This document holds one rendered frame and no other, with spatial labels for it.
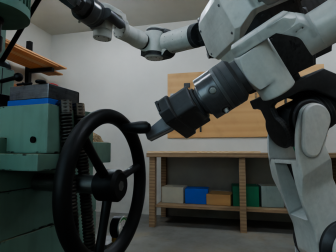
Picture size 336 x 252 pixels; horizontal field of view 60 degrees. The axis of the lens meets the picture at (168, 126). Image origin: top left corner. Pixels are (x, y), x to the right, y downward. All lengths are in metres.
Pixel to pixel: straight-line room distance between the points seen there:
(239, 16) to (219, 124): 3.20
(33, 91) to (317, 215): 0.75
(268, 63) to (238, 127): 3.38
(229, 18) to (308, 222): 0.57
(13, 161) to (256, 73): 0.45
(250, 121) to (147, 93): 1.47
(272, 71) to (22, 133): 0.46
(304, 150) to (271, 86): 0.31
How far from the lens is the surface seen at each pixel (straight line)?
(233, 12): 0.78
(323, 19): 0.53
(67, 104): 0.58
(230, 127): 3.91
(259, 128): 3.91
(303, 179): 0.83
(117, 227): 0.85
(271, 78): 0.54
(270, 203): 3.52
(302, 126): 0.82
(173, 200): 3.59
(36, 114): 0.58
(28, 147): 0.58
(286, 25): 0.52
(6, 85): 0.79
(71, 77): 4.77
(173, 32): 1.19
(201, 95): 0.53
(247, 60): 0.53
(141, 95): 4.21
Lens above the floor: 0.88
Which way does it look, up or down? 5 degrees up
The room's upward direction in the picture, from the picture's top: straight up
